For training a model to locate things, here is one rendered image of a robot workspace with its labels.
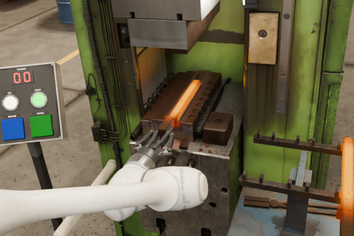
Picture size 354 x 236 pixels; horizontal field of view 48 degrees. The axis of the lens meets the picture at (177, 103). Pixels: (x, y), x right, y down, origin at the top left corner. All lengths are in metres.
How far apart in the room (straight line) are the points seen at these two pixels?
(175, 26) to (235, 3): 0.49
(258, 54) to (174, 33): 0.29
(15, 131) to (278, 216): 0.95
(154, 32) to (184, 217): 0.74
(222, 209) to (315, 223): 0.34
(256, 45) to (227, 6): 0.40
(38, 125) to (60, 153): 1.66
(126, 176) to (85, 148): 2.04
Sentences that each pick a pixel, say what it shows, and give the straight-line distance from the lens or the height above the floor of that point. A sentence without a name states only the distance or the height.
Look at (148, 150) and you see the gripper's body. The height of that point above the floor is 1.03.
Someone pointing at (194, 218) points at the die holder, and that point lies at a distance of 1.62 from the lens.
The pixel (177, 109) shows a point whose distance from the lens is 1.47.
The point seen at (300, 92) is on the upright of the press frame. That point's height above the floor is 1.08.
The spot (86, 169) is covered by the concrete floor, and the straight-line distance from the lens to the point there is 2.93.
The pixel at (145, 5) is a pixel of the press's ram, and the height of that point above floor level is 1.41.
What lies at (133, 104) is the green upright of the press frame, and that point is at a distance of 1.65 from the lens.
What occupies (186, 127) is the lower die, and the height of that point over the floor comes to 0.97.
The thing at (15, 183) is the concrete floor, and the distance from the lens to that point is 3.01.
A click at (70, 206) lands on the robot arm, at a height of 1.17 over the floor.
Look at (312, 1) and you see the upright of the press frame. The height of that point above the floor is 1.39.
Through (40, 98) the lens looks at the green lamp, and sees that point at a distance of 1.51.
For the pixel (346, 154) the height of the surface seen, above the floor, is 1.03.
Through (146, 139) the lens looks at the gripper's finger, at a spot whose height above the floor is 1.00.
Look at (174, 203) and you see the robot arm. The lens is 1.01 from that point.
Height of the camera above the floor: 1.75
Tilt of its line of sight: 30 degrees down
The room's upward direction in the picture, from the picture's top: 5 degrees counter-clockwise
